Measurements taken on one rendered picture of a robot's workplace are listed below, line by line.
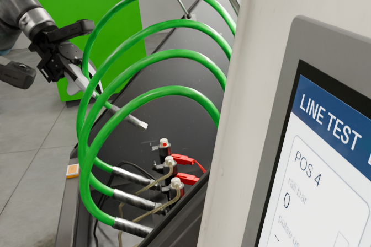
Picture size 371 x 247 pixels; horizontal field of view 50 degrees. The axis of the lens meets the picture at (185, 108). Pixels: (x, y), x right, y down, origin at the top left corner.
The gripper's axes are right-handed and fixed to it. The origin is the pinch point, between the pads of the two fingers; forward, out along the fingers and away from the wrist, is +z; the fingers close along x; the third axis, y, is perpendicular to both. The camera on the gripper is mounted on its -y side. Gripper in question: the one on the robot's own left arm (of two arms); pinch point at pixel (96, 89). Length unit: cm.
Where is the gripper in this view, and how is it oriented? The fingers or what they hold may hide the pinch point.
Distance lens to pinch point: 94.2
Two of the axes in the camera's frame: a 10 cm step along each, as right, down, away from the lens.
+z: 6.3, 7.6, -1.6
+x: -4.4, 1.8, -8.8
